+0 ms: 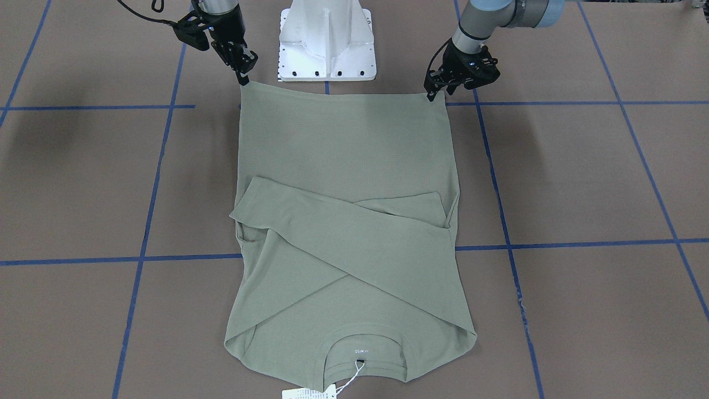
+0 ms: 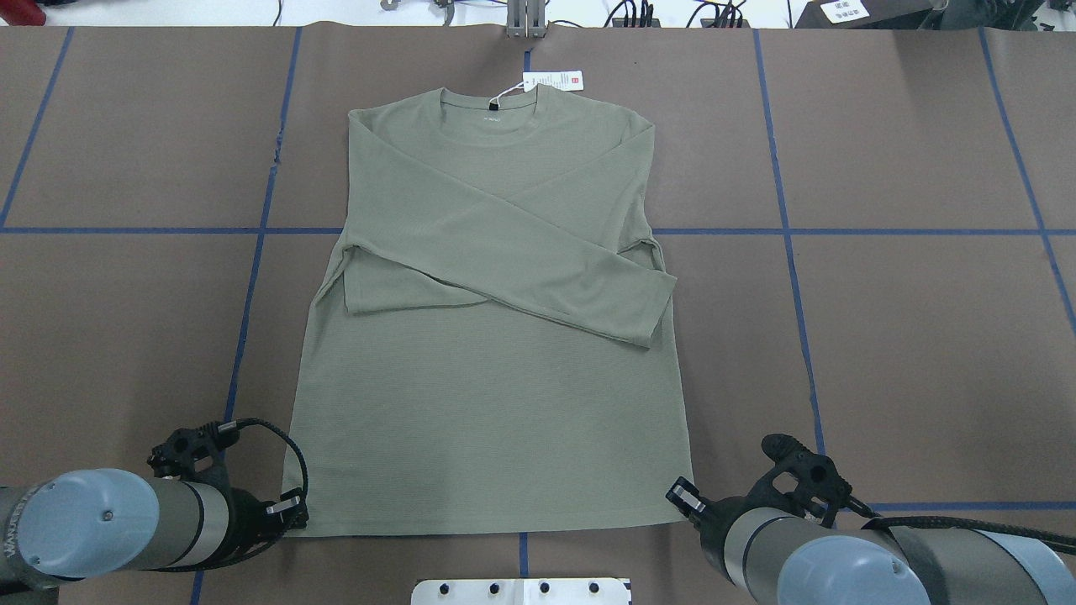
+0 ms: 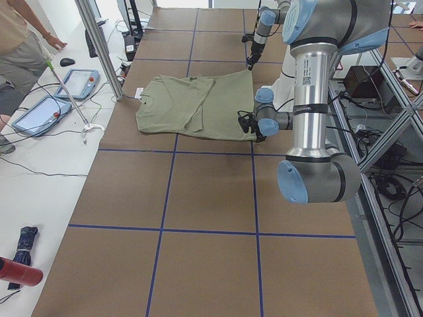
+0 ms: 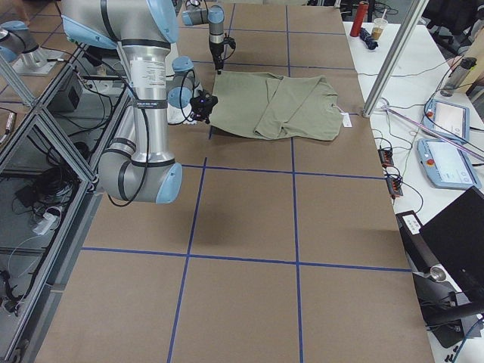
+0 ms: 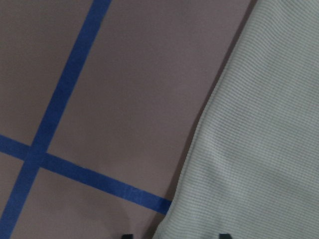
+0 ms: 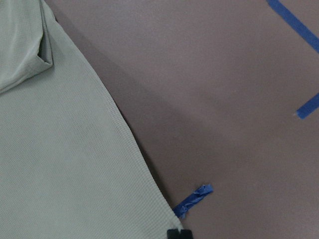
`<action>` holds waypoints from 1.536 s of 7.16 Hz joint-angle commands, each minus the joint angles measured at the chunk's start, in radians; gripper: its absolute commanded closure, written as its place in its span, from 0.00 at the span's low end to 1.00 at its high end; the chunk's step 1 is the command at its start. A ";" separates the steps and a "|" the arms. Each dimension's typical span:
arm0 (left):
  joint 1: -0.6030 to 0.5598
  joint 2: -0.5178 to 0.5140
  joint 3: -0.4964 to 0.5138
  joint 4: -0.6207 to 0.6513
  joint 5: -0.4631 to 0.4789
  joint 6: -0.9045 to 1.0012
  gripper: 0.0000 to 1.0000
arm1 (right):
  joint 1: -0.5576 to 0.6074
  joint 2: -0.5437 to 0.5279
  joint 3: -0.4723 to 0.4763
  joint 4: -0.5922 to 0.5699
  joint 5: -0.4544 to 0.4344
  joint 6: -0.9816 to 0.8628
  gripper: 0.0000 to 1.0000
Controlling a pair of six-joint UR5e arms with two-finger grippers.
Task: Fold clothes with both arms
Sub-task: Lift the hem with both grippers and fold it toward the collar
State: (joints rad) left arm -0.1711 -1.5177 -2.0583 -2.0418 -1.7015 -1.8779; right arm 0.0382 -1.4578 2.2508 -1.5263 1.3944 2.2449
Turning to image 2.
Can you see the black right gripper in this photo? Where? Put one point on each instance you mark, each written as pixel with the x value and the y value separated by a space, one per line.
pixel 717 514

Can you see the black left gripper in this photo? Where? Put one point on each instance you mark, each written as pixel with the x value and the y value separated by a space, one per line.
pixel 246 510

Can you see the olive green long-sleeve shirt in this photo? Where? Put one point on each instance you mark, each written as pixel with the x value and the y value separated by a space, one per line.
pixel 492 347

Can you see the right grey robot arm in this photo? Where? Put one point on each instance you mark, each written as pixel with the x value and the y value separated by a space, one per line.
pixel 800 537

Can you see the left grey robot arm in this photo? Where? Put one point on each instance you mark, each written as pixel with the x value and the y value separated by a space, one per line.
pixel 85 524

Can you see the white paper price tag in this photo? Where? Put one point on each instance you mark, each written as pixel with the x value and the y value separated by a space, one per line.
pixel 568 81

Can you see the black cardboard box with label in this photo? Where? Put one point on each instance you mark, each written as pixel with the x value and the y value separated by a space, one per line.
pixel 880 15

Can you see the red object at corner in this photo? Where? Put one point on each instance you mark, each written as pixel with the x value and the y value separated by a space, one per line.
pixel 22 13

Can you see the white metal robot base pedestal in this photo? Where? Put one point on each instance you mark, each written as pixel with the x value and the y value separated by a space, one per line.
pixel 571 590

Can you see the aluminium frame post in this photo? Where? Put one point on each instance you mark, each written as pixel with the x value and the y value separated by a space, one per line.
pixel 526 19

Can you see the metal clamp bracket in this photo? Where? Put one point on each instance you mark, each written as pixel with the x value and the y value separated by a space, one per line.
pixel 447 7

